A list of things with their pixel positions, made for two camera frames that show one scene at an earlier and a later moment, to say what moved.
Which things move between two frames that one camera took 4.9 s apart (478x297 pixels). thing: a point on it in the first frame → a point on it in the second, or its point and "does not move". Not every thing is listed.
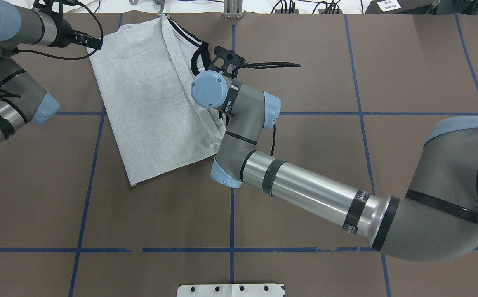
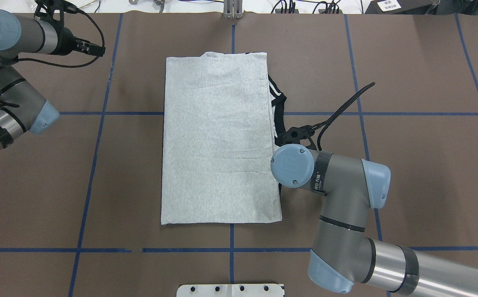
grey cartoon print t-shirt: [146, 70] → [221, 110]
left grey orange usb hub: [279, 10] does not move
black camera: [227, 61] → [294, 135]
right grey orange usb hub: [321, 11] does not move
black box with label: [399, 7] does not move
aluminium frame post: [233, 9] does not move
